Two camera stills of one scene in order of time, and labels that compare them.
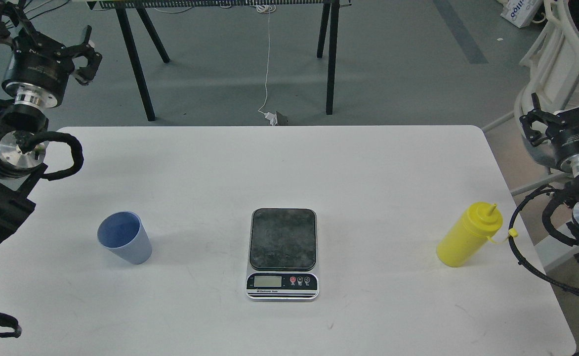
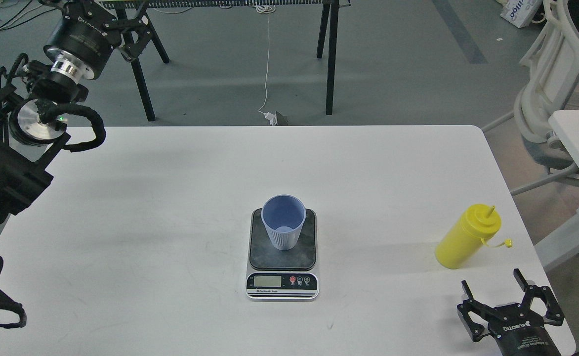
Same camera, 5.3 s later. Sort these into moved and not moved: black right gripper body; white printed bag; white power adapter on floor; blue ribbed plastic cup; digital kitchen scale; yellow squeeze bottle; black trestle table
Moved: black right gripper body; blue ribbed plastic cup
Not moved: white power adapter on floor; white printed bag; digital kitchen scale; black trestle table; yellow squeeze bottle
